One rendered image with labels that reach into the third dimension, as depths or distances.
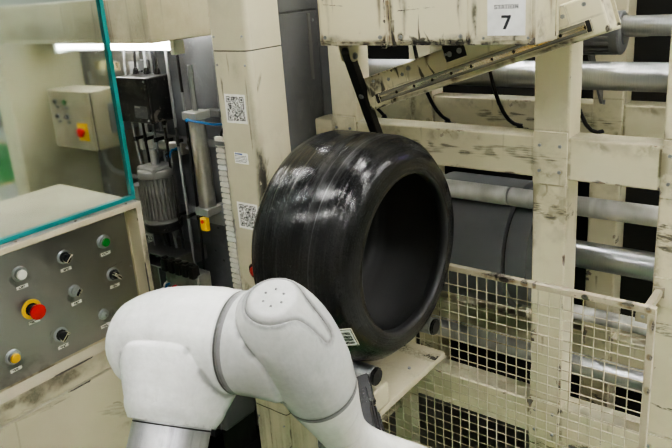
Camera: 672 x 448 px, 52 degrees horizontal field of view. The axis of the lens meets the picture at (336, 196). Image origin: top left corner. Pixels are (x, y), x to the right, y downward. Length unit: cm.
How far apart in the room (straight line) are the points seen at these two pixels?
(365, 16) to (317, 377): 116
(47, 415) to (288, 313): 125
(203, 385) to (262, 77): 103
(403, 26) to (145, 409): 116
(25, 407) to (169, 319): 107
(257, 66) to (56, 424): 105
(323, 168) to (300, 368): 79
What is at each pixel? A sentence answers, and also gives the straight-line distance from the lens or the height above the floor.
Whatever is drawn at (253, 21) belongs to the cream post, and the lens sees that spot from 174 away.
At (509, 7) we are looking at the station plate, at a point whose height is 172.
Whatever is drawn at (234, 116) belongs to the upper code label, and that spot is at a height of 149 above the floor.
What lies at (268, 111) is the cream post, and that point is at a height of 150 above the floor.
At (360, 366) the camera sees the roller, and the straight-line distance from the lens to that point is 170.
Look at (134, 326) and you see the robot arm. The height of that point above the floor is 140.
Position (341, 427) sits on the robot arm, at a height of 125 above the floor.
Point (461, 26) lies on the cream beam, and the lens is 167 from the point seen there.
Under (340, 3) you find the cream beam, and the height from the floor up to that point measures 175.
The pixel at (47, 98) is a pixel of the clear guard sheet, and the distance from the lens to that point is 182.
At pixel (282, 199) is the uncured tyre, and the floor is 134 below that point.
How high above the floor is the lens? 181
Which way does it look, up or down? 17 degrees down
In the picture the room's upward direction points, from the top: 4 degrees counter-clockwise
